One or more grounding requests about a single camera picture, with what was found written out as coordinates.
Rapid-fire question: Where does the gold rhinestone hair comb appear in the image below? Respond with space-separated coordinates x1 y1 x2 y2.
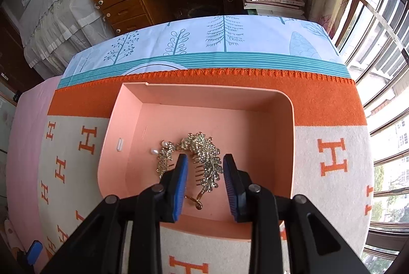
151 132 223 210

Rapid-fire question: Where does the pink storage box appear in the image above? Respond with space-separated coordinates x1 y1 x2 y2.
97 83 295 241

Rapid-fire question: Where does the orange H pattern blanket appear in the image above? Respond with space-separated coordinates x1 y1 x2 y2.
39 68 374 273

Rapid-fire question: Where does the pink bed sheet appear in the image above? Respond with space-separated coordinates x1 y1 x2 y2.
5 75 63 271

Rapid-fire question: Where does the blue tree print sheet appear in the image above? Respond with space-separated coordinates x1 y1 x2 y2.
58 15 350 88

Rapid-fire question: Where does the stack of magazines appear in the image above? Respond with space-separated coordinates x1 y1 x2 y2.
243 0 305 20

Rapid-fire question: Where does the window with metal grille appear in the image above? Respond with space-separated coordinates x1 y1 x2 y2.
333 0 408 273

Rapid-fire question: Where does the white lace covered piano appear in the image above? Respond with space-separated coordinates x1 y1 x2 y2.
19 0 114 79

